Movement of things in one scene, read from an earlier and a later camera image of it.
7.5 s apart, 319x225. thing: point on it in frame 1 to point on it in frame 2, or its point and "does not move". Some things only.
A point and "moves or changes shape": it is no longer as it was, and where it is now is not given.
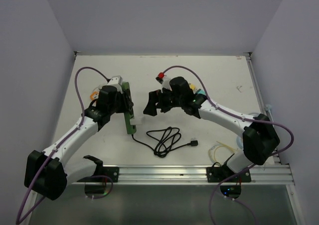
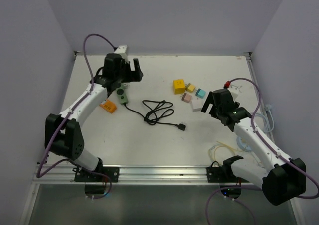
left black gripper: x=127 y=103 to x=134 y=75
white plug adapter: x=136 y=121 moves or changes shape
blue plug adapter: x=201 y=91 does not move
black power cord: x=166 y=138 to x=157 y=110
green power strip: x=130 y=129 moves or changes shape
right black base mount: x=221 y=174 does not move
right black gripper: x=155 y=97 to x=210 y=100
